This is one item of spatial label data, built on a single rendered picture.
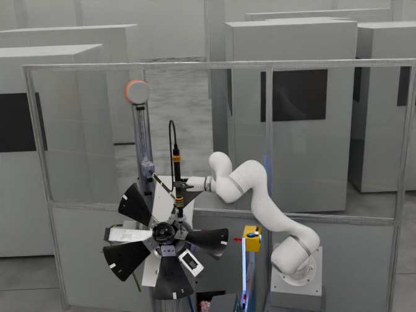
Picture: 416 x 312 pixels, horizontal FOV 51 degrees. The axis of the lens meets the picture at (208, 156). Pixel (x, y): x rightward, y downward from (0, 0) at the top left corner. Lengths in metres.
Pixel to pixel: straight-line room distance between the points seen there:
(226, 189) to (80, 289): 2.36
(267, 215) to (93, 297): 2.35
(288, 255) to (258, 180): 0.34
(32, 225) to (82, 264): 1.13
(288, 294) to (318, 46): 3.13
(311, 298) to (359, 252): 1.02
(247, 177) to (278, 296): 0.76
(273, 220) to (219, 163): 0.33
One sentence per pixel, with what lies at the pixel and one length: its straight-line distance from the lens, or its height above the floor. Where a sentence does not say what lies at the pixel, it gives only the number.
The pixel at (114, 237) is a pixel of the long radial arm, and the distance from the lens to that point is 2.72.
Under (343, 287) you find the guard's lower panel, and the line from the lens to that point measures 3.42.
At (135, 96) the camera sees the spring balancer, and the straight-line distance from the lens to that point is 2.89.
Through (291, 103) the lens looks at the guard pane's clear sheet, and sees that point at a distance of 2.88.
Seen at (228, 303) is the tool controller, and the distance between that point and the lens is 1.86.
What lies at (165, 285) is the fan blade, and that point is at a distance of 2.43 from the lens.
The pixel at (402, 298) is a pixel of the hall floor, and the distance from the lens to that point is 4.22.
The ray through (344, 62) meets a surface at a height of 2.04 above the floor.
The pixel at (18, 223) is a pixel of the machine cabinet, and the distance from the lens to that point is 4.81.
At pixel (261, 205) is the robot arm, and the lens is 1.85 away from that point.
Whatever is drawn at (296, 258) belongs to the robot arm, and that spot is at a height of 1.37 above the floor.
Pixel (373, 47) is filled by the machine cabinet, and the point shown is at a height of 1.88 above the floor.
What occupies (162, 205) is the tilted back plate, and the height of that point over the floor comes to 1.21.
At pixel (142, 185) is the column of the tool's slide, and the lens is 3.06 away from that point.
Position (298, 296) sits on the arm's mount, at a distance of 2.33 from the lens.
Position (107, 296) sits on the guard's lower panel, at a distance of 3.86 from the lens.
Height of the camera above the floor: 2.37
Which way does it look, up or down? 18 degrees down
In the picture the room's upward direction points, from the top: 2 degrees counter-clockwise
